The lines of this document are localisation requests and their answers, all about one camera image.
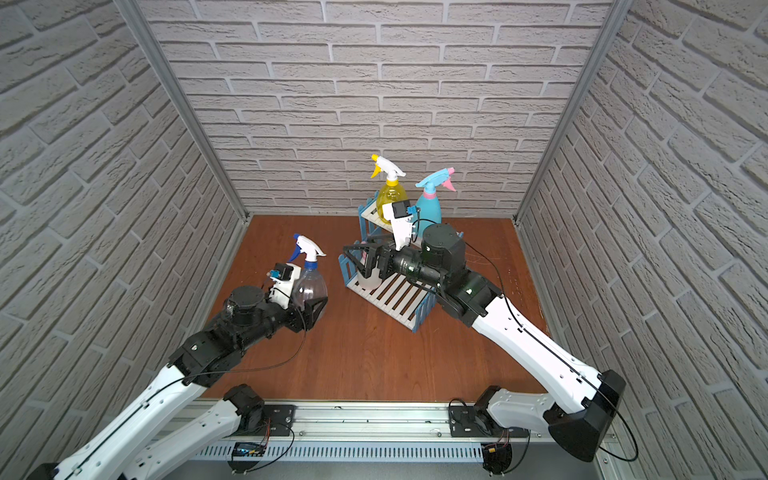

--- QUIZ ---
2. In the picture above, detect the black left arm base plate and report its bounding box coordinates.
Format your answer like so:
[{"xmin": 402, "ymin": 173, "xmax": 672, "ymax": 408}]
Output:
[{"xmin": 236, "ymin": 404, "xmax": 297, "ymax": 437}]

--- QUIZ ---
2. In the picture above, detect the pink white spray bottle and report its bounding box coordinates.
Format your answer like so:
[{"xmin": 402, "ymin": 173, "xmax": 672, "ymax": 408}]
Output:
[{"xmin": 358, "ymin": 251, "xmax": 382, "ymax": 290}]

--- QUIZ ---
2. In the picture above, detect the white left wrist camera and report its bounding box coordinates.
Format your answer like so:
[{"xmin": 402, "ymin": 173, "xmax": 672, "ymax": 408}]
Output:
[{"xmin": 267, "ymin": 263, "xmax": 302, "ymax": 309}]

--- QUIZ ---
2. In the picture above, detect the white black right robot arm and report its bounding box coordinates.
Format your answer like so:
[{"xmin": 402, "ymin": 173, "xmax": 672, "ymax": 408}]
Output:
[{"xmin": 343, "ymin": 224, "xmax": 626, "ymax": 462}]

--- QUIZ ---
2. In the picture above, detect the small green circuit board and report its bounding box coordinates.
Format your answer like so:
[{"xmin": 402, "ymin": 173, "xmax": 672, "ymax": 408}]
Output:
[{"xmin": 232, "ymin": 442, "xmax": 266, "ymax": 458}]

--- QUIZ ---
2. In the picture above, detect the aluminium front rail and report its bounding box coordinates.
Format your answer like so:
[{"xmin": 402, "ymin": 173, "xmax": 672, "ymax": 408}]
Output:
[{"xmin": 101, "ymin": 398, "xmax": 637, "ymax": 480}]

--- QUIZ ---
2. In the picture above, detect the blue white slatted shelf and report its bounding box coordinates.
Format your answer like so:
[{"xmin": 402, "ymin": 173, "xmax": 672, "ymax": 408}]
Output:
[{"xmin": 337, "ymin": 197, "xmax": 466, "ymax": 333}]

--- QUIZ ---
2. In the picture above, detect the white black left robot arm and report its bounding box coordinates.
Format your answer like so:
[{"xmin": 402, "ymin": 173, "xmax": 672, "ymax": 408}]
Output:
[{"xmin": 28, "ymin": 286, "xmax": 328, "ymax": 479}]

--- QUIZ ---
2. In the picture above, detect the aluminium corner post left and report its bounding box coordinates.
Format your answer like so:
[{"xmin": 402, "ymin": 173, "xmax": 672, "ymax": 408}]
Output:
[{"xmin": 115, "ymin": 0, "xmax": 249, "ymax": 223}]

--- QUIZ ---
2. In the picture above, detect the teal pink spray bottle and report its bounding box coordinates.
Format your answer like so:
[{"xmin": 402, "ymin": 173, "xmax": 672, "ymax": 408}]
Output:
[{"xmin": 416, "ymin": 167, "xmax": 455, "ymax": 237}]

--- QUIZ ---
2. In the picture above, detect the aluminium corner post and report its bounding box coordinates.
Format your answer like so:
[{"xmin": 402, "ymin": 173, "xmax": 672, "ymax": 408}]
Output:
[
  {"xmin": 115, "ymin": 0, "xmax": 249, "ymax": 223},
  {"xmin": 514, "ymin": 0, "xmax": 633, "ymax": 227}
]

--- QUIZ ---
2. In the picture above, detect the aluminium corner post right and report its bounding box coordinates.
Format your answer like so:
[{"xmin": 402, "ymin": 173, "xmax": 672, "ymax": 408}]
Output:
[{"xmin": 514, "ymin": 0, "xmax": 633, "ymax": 227}]

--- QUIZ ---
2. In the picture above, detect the clear blue spray bottle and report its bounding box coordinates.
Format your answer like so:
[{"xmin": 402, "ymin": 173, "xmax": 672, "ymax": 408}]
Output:
[{"xmin": 289, "ymin": 234, "xmax": 328, "ymax": 310}]

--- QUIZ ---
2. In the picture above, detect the yellow spray bottle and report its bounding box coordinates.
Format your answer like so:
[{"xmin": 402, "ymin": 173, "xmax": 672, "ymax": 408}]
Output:
[{"xmin": 371, "ymin": 154, "xmax": 408, "ymax": 224}]

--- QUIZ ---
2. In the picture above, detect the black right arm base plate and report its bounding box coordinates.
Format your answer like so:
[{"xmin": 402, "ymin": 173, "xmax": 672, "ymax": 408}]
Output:
[{"xmin": 447, "ymin": 398, "xmax": 497, "ymax": 438}]

